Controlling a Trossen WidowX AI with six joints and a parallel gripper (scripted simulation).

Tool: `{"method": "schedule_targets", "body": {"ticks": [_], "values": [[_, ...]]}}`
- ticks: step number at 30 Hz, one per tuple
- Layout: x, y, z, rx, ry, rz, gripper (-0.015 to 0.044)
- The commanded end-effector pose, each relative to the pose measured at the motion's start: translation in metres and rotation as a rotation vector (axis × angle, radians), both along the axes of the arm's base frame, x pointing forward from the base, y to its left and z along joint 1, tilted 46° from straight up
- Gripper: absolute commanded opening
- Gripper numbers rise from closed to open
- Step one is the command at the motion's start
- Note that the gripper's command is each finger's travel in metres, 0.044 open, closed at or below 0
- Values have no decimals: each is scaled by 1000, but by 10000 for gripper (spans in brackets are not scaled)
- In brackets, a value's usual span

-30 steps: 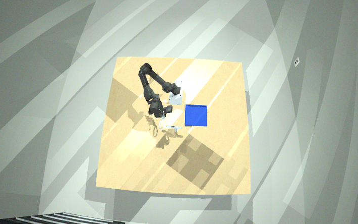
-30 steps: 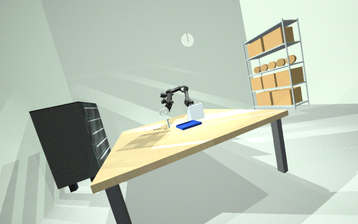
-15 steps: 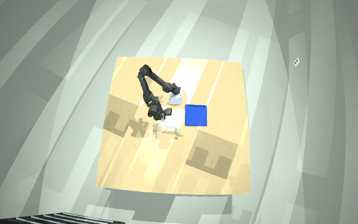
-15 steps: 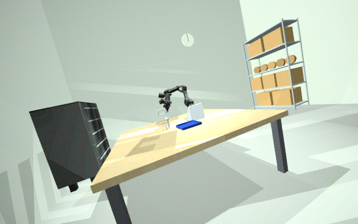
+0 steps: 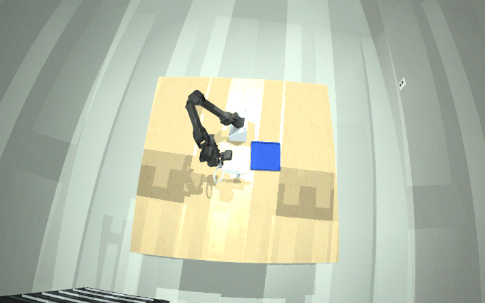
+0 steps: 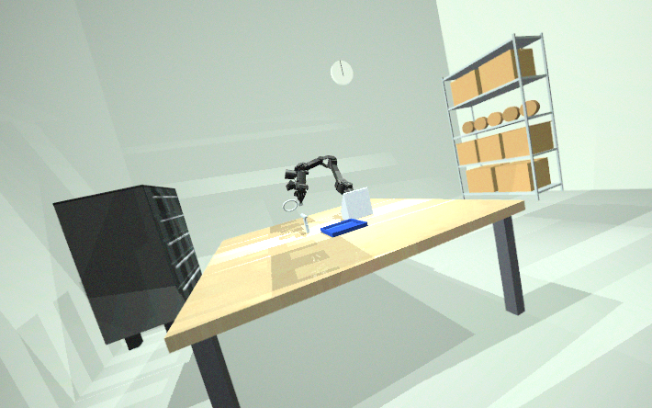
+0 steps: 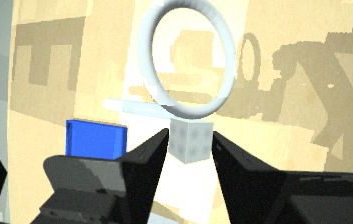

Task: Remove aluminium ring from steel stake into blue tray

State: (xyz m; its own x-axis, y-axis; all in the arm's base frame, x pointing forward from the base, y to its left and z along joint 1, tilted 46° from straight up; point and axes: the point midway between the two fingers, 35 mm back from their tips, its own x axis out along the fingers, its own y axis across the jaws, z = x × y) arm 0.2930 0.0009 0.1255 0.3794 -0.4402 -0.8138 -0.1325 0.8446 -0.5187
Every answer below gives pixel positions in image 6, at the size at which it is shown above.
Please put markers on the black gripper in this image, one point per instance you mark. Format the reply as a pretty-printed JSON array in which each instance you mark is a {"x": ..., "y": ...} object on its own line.
[{"x": 301, "y": 189}]

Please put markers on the blue tray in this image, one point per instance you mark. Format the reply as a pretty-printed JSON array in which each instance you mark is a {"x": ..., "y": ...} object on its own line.
[{"x": 343, "y": 227}]

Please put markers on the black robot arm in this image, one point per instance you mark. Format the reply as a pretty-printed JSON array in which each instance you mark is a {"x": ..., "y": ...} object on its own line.
[{"x": 302, "y": 169}]

